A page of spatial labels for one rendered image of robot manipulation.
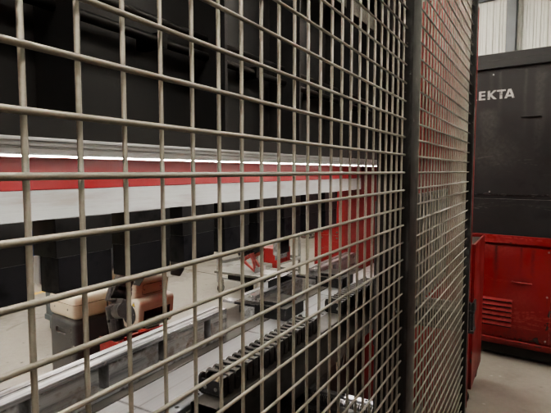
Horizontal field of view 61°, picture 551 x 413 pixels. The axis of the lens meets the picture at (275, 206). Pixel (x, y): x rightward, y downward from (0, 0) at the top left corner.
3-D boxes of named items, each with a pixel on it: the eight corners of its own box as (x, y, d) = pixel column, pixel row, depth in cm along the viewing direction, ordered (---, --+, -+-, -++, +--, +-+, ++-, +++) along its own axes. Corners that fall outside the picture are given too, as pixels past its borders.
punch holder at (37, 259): (90, 277, 117) (88, 211, 116) (113, 281, 113) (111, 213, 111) (34, 290, 104) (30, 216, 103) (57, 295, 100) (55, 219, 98)
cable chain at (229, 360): (300, 327, 127) (300, 313, 127) (320, 330, 124) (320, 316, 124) (198, 392, 90) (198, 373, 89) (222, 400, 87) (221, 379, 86)
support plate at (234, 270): (238, 265, 215) (238, 263, 215) (288, 271, 202) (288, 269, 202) (214, 273, 200) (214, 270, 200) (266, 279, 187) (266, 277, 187)
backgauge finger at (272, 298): (236, 300, 160) (235, 285, 160) (303, 310, 147) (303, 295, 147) (215, 308, 150) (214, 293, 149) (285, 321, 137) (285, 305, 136)
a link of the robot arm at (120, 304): (129, 291, 183) (108, 286, 179) (142, 288, 175) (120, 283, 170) (121, 321, 179) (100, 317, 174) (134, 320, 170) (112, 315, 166)
